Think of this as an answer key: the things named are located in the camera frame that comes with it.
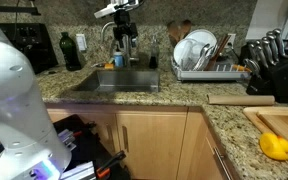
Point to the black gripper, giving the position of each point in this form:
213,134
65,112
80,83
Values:
122,23

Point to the stainless steel sink basin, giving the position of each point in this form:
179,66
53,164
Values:
124,81

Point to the soap dispenser with blue label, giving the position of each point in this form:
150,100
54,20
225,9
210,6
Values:
118,59

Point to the chrome arched faucet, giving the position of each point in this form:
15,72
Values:
105,30

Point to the orange sponge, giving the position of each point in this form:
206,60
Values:
109,66

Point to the wooden spoon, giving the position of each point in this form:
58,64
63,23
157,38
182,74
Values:
185,28
173,33

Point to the dark green glass bottle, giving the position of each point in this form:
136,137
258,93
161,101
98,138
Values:
69,50

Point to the white plate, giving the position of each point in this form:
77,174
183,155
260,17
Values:
205,38

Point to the metal spoons in rack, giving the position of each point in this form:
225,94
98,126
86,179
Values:
204,56

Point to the grey dish rack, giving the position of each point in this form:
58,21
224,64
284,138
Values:
210,75

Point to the brown wooden utensils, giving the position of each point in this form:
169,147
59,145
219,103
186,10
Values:
217,51

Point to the black coffee maker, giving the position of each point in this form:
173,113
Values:
30,46

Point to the wooden cabinet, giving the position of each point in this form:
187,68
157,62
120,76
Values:
154,143

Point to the black robot cart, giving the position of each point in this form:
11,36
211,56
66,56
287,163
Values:
87,146

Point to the orange and black clamp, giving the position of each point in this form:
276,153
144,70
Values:
110,163

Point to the kitchen scissors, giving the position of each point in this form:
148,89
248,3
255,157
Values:
252,66

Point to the wooden rolling pin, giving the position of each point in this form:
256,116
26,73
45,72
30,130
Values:
240,99

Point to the white paper towel roll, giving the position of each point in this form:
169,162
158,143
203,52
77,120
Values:
270,20

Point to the large wooden cutting board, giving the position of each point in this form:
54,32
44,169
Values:
252,116

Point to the black knife block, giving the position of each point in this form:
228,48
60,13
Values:
284,81

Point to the small wooden cutting board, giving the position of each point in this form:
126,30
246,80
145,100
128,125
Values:
284,128

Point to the yellow rubber duck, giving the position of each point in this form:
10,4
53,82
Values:
272,146

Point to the white wall outlet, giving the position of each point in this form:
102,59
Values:
231,40
81,42

